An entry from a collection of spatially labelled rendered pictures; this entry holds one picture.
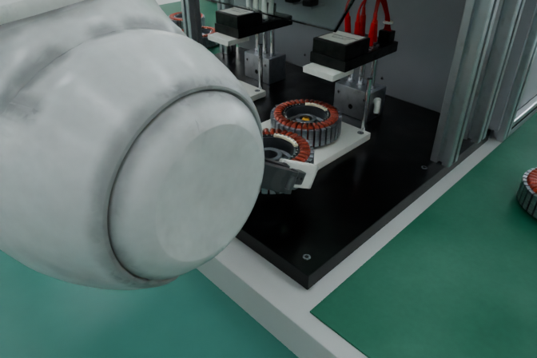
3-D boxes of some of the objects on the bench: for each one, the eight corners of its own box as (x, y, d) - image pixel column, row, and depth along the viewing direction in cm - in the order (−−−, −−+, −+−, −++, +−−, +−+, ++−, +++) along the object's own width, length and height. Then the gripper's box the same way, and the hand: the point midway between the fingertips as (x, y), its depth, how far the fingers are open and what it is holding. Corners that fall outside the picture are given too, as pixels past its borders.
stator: (317, 157, 64) (318, 135, 62) (256, 136, 70) (256, 114, 68) (352, 129, 72) (355, 108, 70) (295, 111, 78) (296, 91, 76)
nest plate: (309, 175, 63) (309, 168, 62) (239, 138, 72) (239, 132, 71) (370, 139, 72) (371, 132, 71) (300, 110, 81) (301, 104, 80)
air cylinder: (366, 123, 76) (370, 93, 74) (332, 109, 81) (335, 81, 78) (383, 113, 79) (387, 85, 77) (348, 101, 84) (352, 73, 81)
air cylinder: (268, 85, 91) (268, 59, 88) (244, 75, 96) (244, 50, 93) (285, 78, 94) (286, 53, 91) (261, 69, 99) (260, 45, 96)
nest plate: (204, 120, 77) (204, 113, 77) (157, 96, 86) (157, 89, 86) (266, 96, 86) (266, 90, 86) (217, 76, 95) (217, 70, 95)
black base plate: (307, 291, 47) (308, 276, 46) (61, 109, 86) (57, 98, 85) (487, 141, 76) (491, 129, 74) (240, 54, 114) (240, 45, 113)
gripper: (61, 129, 47) (211, 152, 64) (191, 233, 33) (339, 226, 50) (81, 61, 46) (228, 103, 63) (224, 139, 32) (364, 165, 49)
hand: (268, 156), depth 55 cm, fingers closed on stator, 11 cm apart
